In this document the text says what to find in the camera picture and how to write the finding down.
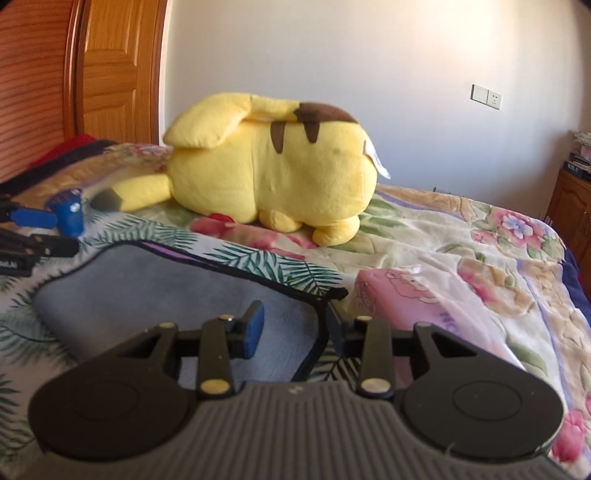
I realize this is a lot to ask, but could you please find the red cloth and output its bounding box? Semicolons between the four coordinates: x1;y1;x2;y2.
27;134;95;171

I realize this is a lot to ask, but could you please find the white wall switch socket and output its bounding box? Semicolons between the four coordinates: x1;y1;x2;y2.
470;83;503;111

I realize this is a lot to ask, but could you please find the dark cloth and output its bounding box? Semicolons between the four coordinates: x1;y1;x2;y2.
0;138;123;197

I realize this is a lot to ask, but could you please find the stack of books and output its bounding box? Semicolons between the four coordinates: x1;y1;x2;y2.
560;129;591;182

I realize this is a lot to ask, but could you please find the blue cylindrical object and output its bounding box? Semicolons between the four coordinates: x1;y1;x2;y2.
45;187;86;239

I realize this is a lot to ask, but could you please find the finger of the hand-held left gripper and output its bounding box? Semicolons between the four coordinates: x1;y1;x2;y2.
0;229;80;259
0;199;58;230

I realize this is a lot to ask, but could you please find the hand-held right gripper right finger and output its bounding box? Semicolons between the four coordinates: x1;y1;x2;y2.
325;302;481;400

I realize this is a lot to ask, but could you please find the floral blanket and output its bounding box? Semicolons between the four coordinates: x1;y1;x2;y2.
0;141;591;476

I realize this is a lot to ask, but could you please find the wooden wardrobe door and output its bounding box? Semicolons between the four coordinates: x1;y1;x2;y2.
76;0;168;146

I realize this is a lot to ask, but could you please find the wooden slatted headboard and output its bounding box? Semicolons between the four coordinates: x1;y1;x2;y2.
0;0;84;183

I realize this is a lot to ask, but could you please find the grey towel with black edge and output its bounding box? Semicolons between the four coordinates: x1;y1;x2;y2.
31;240;350;385

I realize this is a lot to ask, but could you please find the wooden bedside cabinet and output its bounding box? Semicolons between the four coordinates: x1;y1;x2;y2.
544;167;591;266

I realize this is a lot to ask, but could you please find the yellow plush toy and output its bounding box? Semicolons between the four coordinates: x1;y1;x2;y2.
88;91;391;247

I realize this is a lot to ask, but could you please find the palm leaf printed cloth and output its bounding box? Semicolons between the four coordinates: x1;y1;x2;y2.
0;216;365;444

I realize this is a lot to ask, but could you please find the pink cartoon printed cloth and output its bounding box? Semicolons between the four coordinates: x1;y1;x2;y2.
355;267;511;386

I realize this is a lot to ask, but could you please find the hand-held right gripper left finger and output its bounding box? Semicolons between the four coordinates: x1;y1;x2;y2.
113;300;266;400

